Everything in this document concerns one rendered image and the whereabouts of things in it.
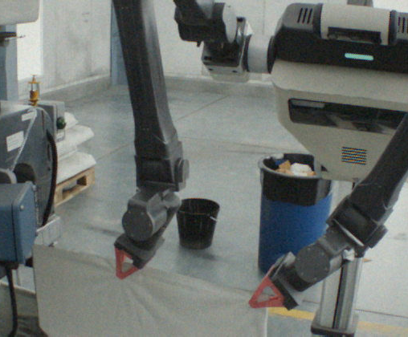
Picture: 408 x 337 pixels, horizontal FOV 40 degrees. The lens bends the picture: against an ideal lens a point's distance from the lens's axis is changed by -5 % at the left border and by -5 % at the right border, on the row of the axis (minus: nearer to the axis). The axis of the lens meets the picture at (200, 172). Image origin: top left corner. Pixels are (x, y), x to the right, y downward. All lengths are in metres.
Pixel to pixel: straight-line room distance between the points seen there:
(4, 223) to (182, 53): 8.91
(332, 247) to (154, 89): 0.36
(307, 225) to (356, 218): 2.36
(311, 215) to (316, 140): 1.90
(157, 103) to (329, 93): 0.44
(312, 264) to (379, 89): 0.50
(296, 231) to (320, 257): 2.41
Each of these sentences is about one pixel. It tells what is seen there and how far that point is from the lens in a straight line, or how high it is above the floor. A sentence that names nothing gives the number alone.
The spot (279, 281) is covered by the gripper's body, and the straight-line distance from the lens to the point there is 0.93.
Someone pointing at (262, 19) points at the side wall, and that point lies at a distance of 9.17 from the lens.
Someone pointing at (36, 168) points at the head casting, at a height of 1.20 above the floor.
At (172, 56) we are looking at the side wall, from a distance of 9.70.
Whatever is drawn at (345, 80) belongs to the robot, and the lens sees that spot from 1.25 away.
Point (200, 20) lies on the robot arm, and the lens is 1.11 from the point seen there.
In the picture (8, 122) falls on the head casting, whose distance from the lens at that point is 1.16.
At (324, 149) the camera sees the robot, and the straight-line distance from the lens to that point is 1.38.
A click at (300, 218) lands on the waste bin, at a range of 3.22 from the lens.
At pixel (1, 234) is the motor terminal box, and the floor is 1.26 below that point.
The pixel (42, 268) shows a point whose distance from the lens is 1.21.
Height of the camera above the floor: 1.57
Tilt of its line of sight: 17 degrees down
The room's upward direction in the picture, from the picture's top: 2 degrees clockwise
